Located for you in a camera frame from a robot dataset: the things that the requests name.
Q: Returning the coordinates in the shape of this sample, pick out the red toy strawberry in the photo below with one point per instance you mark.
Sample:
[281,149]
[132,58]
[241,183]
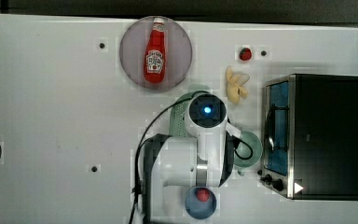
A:
[245,54]

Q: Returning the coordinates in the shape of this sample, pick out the blue bowl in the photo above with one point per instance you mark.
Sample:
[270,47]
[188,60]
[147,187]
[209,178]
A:
[197,209]

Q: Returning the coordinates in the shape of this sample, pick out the black toaster oven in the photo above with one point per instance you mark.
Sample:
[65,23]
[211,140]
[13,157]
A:
[310,137]

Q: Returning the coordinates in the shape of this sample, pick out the red toy fruit in bowl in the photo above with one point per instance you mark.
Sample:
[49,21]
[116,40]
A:
[203,195]

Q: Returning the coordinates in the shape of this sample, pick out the plush peeled banana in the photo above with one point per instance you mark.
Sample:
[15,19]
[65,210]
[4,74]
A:
[235,85]

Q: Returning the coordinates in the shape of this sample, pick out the mint green cup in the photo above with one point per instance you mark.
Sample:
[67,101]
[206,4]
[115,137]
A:
[247,152]

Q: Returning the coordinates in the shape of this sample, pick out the plush ketchup bottle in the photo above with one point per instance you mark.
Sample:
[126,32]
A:
[155,53]

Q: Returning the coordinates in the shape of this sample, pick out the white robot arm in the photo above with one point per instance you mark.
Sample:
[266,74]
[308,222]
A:
[203,158]

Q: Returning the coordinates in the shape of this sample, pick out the mint green strainer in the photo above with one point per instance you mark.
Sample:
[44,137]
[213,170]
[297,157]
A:
[177,116]

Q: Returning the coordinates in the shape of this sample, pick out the grey round plate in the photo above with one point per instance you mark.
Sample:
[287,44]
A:
[178,53]

